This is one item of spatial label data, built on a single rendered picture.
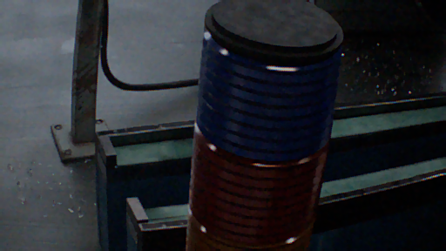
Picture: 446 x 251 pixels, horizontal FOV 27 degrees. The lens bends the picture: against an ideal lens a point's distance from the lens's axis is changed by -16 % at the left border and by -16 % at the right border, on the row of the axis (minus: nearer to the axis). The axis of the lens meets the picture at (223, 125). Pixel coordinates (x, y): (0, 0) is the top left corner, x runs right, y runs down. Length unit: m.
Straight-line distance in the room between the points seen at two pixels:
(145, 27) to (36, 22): 0.17
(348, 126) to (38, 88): 0.42
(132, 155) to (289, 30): 0.47
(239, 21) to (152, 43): 0.88
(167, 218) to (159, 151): 0.09
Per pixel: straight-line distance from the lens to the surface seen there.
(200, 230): 0.48
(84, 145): 1.09
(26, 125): 1.14
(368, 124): 0.96
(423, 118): 1.00
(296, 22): 0.44
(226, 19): 0.43
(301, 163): 0.44
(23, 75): 1.25
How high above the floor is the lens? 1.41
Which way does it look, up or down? 32 degrees down
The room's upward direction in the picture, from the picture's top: 6 degrees clockwise
